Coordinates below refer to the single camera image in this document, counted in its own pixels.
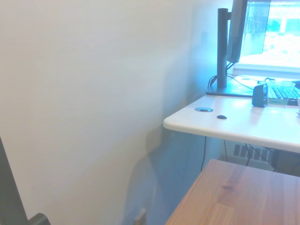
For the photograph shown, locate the dark computer monitor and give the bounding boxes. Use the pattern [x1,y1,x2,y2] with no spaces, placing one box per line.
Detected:
[225,0,249,64]

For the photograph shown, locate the dark monitor stand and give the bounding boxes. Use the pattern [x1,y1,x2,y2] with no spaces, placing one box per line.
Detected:
[205,8,255,98]

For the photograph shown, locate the dark keyboard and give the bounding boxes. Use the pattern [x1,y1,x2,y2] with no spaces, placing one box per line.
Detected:
[267,85,300,101]

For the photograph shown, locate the white radiator vent grille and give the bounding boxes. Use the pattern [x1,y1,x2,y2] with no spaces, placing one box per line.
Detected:
[232,143,274,163]

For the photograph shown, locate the small black speaker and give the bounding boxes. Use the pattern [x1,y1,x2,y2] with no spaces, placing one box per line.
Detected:
[251,83,269,109]

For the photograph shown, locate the white office desk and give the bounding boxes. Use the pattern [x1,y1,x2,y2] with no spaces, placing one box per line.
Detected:
[163,92,300,153]

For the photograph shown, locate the black hanging desk cable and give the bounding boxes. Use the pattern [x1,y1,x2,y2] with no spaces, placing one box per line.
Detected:
[200,135,207,172]

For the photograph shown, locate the black monitor cables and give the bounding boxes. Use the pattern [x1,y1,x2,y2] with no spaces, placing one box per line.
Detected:
[208,61,255,91]

